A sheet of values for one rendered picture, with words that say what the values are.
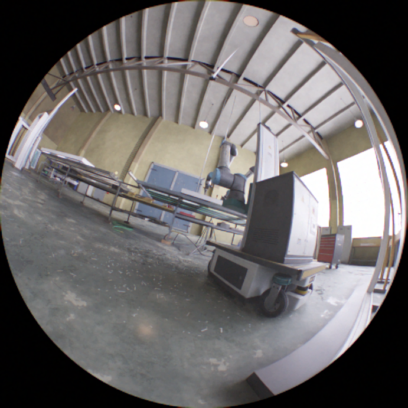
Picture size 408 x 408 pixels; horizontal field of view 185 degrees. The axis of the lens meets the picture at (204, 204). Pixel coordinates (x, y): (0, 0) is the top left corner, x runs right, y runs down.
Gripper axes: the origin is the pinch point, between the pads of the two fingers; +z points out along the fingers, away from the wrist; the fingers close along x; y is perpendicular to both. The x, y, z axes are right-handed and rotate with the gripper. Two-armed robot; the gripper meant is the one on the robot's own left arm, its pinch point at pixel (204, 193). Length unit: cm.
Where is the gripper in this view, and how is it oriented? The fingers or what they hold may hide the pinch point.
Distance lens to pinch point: 199.1
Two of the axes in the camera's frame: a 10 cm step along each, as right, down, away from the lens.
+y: -9.4, -2.9, -1.6
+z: -2.6, 9.4, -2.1
